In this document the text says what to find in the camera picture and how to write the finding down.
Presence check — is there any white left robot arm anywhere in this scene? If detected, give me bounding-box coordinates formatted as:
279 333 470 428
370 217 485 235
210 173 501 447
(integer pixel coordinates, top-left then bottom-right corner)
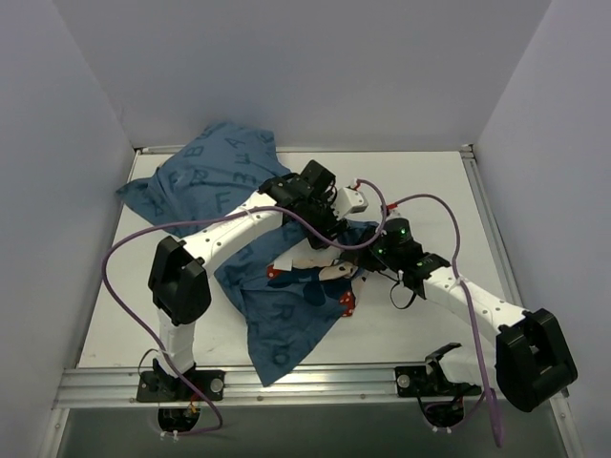
148 160 368 400

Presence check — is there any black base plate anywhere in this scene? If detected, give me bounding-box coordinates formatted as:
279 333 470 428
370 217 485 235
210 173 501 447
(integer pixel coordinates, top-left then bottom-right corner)
136 368 225 403
393 364 481 398

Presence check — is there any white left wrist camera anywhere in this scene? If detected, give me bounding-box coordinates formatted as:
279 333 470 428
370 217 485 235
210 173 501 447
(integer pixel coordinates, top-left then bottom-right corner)
331 187 369 218

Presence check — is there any blue letter-print pillowcase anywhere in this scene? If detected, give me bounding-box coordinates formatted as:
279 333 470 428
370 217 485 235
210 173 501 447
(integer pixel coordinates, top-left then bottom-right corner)
116 121 383 387

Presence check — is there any aluminium front rail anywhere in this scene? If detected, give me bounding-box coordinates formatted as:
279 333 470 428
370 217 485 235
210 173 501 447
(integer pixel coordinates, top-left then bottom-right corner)
52 360 569 411

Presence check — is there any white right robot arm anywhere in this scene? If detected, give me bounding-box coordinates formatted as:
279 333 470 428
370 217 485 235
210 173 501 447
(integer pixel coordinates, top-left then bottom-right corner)
343 218 578 412

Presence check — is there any white pillow with print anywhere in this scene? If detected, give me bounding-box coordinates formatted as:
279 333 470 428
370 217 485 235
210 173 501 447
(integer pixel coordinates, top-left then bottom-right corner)
266 255 369 318

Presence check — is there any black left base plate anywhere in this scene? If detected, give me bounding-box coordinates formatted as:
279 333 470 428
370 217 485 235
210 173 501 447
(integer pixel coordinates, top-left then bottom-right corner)
136 368 225 403

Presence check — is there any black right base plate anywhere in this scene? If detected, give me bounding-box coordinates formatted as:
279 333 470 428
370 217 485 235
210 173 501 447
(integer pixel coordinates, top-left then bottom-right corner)
393 364 481 398

